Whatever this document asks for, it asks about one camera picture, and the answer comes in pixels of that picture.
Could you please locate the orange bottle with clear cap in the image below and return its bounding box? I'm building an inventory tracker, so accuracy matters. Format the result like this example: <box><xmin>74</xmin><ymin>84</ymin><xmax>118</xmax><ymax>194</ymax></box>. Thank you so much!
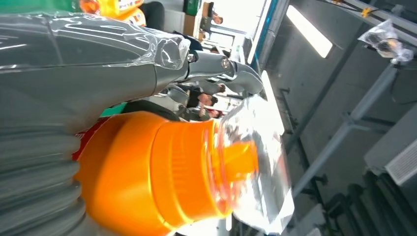
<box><xmin>79</xmin><ymin>0</ymin><xmax>145</xmax><ymax>18</ymax></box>
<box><xmin>72</xmin><ymin>94</ymin><xmax>296</xmax><ymax>236</ymax></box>
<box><xmin>119</xmin><ymin>7</ymin><xmax>148</xmax><ymax>28</ymax></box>

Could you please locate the cardboard box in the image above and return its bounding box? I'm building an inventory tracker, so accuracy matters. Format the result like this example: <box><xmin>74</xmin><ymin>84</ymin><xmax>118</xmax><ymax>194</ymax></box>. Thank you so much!
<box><xmin>182</xmin><ymin>14</ymin><xmax>197</xmax><ymax>37</ymax></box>

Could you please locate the person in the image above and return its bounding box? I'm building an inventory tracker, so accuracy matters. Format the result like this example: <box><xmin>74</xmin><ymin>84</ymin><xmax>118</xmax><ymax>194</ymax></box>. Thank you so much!
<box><xmin>198</xmin><ymin>108</ymin><xmax>224</xmax><ymax>122</ymax></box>
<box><xmin>186</xmin><ymin>88</ymin><xmax>219</xmax><ymax>109</ymax></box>
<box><xmin>199</xmin><ymin>1</ymin><xmax>224</xmax><ymax>34</ymax></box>

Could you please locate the long ceiling light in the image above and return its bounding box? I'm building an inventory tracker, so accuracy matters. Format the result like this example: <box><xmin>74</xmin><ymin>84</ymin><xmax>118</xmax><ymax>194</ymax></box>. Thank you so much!
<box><xmin>260</xmin><ymin>69</ymin><xmax>286</xmax><ymax>135</ymax></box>
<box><xmin>285</xmin><ymin>4</ymin><xmax>334</xmax><ymax>59</ymax></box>

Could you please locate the metal bar with orange clips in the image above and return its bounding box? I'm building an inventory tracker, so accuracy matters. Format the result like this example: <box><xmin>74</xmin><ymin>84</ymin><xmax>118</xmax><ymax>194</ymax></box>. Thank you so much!
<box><xmin>329</xmin><ymin>0</ymin><xmax>417</xmax><ymax>40</ymax></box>

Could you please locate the clear plastic bag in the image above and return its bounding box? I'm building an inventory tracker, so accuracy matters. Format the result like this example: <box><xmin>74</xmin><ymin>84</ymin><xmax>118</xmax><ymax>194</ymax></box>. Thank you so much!
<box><xmin>357</xmin><ymin>18</ymin><xmax>415</xmax><ymax>65</ymax></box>

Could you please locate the white air vent unit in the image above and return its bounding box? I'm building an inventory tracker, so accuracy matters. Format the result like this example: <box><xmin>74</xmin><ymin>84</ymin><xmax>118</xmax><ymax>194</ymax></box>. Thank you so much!
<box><xmin>363</xmin><ymin>103</ymin><xmax>417</xmax><ymax>187</ymax></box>

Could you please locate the blue ceiling rail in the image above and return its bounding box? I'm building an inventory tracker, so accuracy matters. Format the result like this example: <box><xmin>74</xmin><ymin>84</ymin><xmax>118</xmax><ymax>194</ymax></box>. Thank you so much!
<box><xmin>249</xmin><ymin>0</ymin><xmax>281</xmax><ymax>67</ymax></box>

